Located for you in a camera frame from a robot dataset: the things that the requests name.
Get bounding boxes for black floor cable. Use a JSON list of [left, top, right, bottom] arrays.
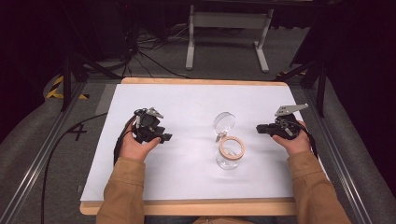
[[39, 112, 109, 224]]

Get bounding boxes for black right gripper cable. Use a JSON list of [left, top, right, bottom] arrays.
[[293, 119, 319, 160]]

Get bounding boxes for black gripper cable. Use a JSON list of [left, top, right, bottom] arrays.
[[293, 119, 319, 160], [113, 108, 148, 166]]

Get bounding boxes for wooden table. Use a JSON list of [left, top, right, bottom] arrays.
[[78, 77, 297, 217]]

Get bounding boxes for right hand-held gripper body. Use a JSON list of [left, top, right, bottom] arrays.
[[271, 103, 310, 140]]

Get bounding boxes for glass jar with hinged lid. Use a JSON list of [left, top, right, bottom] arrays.
[[212, 111, 247, 171]]

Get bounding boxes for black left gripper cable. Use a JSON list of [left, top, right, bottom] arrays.
[[113, 108, 148, 166]]

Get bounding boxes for yellow black floor tape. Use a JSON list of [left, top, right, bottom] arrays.
[[45, 76, 91, 101]]

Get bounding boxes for black tripod stand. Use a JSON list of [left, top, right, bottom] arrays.
[[274, 55, 329, 119], [60, 51, 123, 113]]

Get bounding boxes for white table mat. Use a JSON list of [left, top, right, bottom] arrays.
[[79, 83, 330, 203]]

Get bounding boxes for person's right hand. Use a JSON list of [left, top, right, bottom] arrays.
[[272, 120, 312, 157]]

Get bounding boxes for aluminium rail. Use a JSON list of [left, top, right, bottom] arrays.
[[0, 81, 87, 224], [304, 88, 374, 224]]

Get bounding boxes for bundle of black floor cables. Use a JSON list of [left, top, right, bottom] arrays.
[[120, 18, 194, 80]]

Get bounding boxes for white metal stand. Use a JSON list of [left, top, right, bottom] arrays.
[[185, 4, 276, 74]]

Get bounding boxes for person's left hand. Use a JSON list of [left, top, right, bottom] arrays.
[[119, 121, 163, 162]]

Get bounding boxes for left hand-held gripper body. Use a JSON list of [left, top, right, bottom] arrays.
[[133, 106, 167, 145]]

